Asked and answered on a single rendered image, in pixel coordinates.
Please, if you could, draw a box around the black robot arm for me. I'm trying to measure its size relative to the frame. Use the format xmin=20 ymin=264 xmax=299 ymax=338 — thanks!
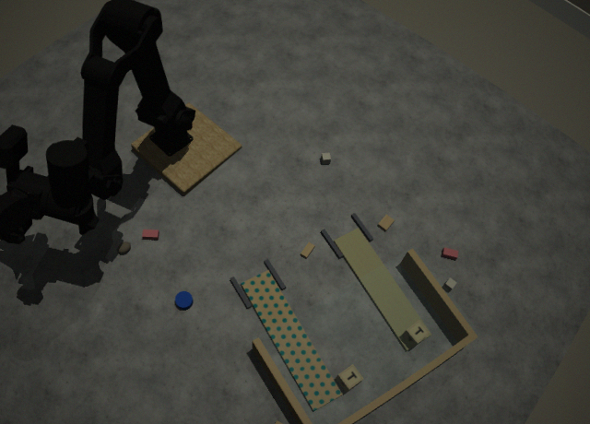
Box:
xmin=0 ymin=0 xmax=195 ymax=244

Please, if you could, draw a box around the blue round disc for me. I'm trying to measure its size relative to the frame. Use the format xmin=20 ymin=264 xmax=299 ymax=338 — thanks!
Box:
xmin=175 ymin=291 xmax=193 ymax=310

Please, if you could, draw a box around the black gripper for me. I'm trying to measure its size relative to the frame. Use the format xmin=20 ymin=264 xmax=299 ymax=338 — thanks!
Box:
xmin=0 ymin=124 xmax=51 ymax=220

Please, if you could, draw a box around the small pink flat block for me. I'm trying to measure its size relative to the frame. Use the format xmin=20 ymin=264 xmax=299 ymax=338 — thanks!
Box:
xmin=442 ymin=248 xmax=458 ymax=260
xmin=142 ymin=230 xmax=159 ymax=240

